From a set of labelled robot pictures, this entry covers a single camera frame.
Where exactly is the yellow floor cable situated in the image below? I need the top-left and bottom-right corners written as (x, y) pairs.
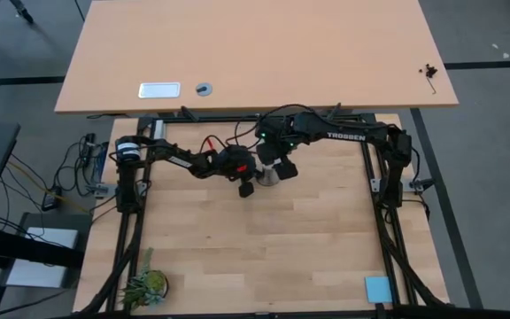
top-left (6, 160), bottom-right (93, 214)

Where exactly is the green succulent plant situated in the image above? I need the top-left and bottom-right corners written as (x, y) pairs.
top-left (120, 246), bottom-right (170, 311)

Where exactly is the black cable sleeve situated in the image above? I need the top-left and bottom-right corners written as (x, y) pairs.
top-left (381, 207), bottom-right (451, 307)
top-left (80, 207), bottom-right (146, 316)

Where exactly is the metal lamp socket base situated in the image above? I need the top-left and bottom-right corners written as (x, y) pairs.
top-left (256, 163), bottom-right (282, 188)

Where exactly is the black tripod leg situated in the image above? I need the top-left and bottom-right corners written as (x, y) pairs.
top-left (7, 0), bottom-right (35, 25)

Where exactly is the light blue paper pad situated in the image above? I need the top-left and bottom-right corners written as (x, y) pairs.
top-left (364, 276), bottom-right (394, 305)

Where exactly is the white power strip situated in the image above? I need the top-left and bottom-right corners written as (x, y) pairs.
top-left (152, 119), bottom-right (168, 140)

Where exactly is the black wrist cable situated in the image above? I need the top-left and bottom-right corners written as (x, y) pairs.
top-left (198, 134), bottom-right (226, 156)
top-left (254, 103), bottom-right (327, 123)

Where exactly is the silver rectangular desk plate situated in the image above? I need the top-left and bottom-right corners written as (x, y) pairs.
top-left (137, 82), bottom-right (182, 99)

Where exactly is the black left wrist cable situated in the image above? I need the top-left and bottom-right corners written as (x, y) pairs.
top-left (198, 134), bottom-right (226, 156)

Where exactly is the white box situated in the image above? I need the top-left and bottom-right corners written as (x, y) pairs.
top-left (4, 226), bottom-right (80, 289)

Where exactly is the large wooden desk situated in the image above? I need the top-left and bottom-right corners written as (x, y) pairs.
top-left (54, 0), bottom-right (460, 116)

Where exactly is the black stand beam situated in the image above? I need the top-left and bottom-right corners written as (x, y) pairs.
top-left (0, 224), bottom-right (84, 269)

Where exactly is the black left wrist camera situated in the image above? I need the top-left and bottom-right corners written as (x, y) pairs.
top-left (218, 144), bottom-right (259, 181)

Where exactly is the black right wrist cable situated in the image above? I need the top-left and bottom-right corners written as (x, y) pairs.
top-left (254, 103), bottom-right (327, 123)

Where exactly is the black power adapter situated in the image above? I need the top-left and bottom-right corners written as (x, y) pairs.
top-left (41, 187), bottom-right (64, 212)

